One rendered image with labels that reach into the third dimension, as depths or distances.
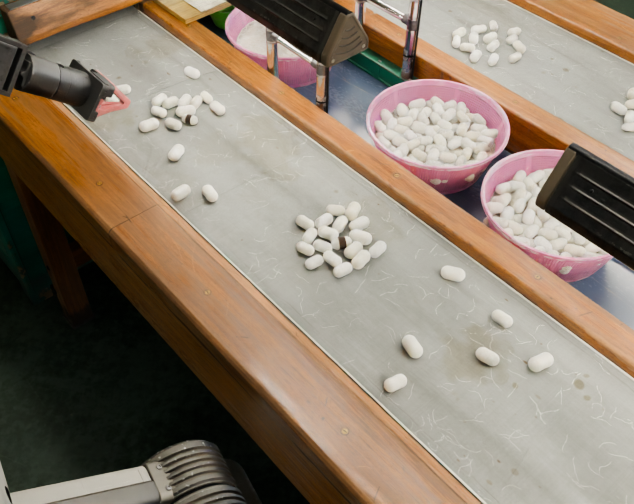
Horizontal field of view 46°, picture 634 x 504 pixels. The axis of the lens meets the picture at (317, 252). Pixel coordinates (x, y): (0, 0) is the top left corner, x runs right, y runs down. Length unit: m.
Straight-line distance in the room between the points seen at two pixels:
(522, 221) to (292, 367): 0.50
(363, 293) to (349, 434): 0.26
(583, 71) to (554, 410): 0.83
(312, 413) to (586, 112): 0.87
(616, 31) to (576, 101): 0.26
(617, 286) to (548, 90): 0.47
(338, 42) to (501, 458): 0.59
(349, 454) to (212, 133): 0.70
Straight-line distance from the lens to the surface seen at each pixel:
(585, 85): 1.64
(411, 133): 1.42
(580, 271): 1.28
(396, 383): 1.03
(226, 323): 1.08
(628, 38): 1.78
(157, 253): 1.18
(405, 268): 1.18
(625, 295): 1.33
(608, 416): 1.10
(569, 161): 0.85
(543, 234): 1.28
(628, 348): 1.14
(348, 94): 1.63
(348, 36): 1.05
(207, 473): 0.94
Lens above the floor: 1.63
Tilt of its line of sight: 48 degrees down
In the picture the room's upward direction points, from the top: 1 degrees clockwise
